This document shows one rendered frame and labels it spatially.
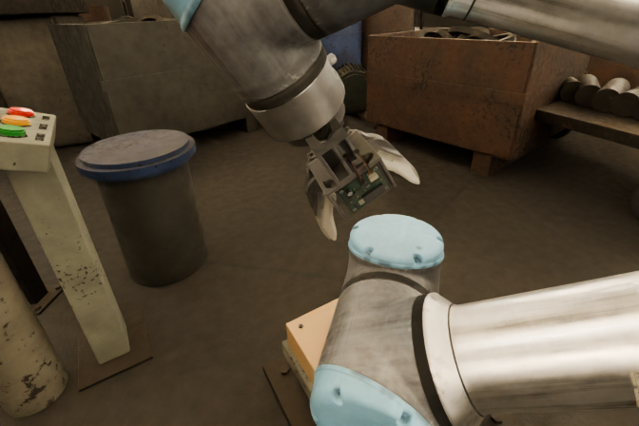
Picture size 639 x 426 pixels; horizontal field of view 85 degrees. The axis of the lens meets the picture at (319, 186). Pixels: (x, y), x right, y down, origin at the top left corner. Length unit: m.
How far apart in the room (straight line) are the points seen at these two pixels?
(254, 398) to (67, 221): 0.55
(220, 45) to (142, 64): 1.86
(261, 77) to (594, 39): 0.30
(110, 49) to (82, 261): 1.37
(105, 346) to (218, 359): 0.27
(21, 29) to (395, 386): 2.63
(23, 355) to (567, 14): 1.04
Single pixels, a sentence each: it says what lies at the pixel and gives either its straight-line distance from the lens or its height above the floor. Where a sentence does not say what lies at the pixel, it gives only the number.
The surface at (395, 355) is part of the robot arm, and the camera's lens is 0.42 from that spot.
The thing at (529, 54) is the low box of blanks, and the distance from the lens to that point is 1.72.
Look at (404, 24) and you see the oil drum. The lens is 3.38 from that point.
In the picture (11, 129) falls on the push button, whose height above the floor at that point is 0.61.
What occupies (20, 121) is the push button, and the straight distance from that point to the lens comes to 0.84.
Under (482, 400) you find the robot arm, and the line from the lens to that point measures 0.44.
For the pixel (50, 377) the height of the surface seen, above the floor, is 0.06.
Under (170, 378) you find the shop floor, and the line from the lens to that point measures 1.01.
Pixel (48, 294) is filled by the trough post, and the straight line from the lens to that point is 1.41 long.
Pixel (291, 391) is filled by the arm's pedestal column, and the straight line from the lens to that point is 0.89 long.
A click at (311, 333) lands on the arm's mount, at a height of 0.18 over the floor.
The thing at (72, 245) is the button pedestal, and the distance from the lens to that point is 0.89.
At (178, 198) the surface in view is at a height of 0.28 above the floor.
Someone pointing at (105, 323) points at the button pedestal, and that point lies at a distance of 1.02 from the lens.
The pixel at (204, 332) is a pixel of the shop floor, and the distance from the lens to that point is 1.07.
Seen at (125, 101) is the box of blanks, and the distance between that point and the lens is 2.13.
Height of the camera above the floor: 0.77
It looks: 27 degrees down
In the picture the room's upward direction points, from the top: 2 degrees counter-clockwise
